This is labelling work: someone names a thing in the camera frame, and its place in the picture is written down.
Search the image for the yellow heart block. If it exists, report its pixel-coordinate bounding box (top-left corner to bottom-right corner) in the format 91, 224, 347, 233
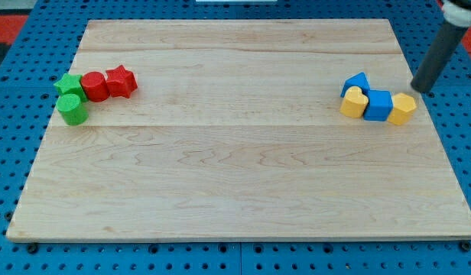
339, 86, 369, 118

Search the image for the green star block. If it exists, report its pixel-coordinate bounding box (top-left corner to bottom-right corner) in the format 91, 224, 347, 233
54, 73, 88, 102

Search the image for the wooden board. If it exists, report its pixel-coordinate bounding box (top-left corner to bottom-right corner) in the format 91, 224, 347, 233
6, 19, 471, 243

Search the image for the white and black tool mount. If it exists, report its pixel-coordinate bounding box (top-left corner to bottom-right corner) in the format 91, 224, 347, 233
441, 0, 471, 28

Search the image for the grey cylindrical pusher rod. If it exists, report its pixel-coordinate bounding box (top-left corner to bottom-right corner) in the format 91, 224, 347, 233
411, 19, 469, 93

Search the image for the blue cube block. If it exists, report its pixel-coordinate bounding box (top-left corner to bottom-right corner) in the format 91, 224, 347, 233
363, 90, 393, 121

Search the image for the blue triangle block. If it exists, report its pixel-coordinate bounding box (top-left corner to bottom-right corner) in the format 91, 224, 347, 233
340, 72, 370, 98

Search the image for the red star block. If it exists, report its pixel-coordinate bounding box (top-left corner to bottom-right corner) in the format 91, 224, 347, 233
106, 65, 138, 99

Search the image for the green cylinder block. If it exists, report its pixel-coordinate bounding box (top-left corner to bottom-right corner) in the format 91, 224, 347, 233
56, 94, 89, 126

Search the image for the yellow hexagon block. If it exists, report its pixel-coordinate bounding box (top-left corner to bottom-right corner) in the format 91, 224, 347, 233
387, 93, 417, 125

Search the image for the red cylinder block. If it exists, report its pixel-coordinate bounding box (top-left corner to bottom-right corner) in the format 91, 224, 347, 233
80, 71, 109, 102

